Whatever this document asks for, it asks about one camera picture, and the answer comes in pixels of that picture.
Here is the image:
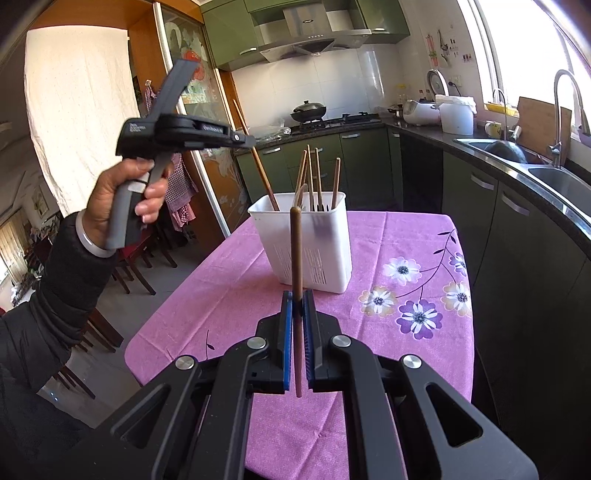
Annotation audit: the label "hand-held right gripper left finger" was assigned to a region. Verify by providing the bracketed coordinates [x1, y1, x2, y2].
[65, 291, 294, 480]

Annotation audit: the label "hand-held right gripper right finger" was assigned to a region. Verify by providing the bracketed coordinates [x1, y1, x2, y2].
[304, 291, 539, 480]

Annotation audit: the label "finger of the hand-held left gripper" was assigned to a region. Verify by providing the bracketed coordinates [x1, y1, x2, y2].
[228, 129, 257, 151]

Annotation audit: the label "reddish brown chopstick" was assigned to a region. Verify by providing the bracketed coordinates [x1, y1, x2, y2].
[232, 98, 281, 212]

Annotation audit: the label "dark brown single chopstick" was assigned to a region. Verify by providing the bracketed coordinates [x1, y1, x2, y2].
[289, 206, 306, 399]

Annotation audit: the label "white plastic utensil holder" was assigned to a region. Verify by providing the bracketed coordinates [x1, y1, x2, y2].
[248, 190, 352, 294]

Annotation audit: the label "bunch of bamboo chopsticks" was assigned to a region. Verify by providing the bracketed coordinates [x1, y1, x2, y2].
[294, 144, 342, 214]

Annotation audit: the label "person's left forearm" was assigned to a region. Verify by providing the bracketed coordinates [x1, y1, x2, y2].
[0, 211, 116, 416]

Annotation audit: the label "person's left hand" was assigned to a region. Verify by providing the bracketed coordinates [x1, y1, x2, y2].
[87, 156, 170, 254]

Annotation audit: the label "checkered apron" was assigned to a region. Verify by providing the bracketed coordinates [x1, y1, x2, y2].
[143, 85, 200, 232]

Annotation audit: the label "glass sliding door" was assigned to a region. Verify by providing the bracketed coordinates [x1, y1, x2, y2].
[152, 2, 254, 237]

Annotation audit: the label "black wok with lid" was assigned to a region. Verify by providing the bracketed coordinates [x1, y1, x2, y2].
[290, 100, 328, 123]

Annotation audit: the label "purple floral tablecloth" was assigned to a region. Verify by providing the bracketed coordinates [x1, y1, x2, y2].
[124, 210, 476, 480]

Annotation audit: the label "gas stove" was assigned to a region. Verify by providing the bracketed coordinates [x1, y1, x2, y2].
[288, 112, 384, 131]

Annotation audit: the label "white hanging sheet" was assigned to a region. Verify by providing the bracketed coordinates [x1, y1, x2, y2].
[24, 28, 140, 219]

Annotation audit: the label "green upper kitchen cabinets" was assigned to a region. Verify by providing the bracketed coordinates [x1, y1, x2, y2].
[200, 0, 413, 72]

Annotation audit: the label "green kitchen cabinets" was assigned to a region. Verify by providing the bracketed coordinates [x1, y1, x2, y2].
[235, 127, 591, 416]
[200, 0, 413, 72]

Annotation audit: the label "steel range hood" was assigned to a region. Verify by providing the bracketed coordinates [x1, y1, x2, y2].
[257, 4, 373, 64]

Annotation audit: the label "dark wooden chair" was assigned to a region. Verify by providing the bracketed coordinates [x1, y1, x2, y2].
[111, 225, 179, 296]
[46, 305, 125, 400]

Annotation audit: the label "silver bangle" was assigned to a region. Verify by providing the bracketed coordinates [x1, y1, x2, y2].
[76, 210, 117, 258]

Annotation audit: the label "black kitchen countertop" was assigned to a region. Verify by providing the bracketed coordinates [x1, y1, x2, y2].
[249, 115, 591, 252]

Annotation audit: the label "white rice cooker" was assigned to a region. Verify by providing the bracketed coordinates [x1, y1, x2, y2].
[403, 99, 442, 127]

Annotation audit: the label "round silver lid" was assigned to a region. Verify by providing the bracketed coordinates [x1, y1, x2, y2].
[425, 69, 450, 100]

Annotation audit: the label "green lower kitchen cabinets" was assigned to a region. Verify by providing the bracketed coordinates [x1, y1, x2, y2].
[235, 127, 591, 416]

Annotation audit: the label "white bucket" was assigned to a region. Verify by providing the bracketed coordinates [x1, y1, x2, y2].
[435, 95, 478, 136]

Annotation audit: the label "small steel faucet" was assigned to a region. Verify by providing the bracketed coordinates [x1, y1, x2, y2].
[491, 88, 514, 140]

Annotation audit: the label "steel kitchen sink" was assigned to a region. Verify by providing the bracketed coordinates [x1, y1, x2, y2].
[454, 136, 591, 220]

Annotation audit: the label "kitchen window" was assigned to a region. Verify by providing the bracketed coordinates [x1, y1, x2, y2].
[462, 0, 591, 109]

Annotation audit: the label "wooden cutting board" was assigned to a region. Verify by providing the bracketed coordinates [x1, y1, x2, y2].
[516, 96, 574, 156]

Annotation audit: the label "tall steel faucet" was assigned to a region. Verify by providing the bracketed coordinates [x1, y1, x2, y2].
[548, 69, 591, 169]

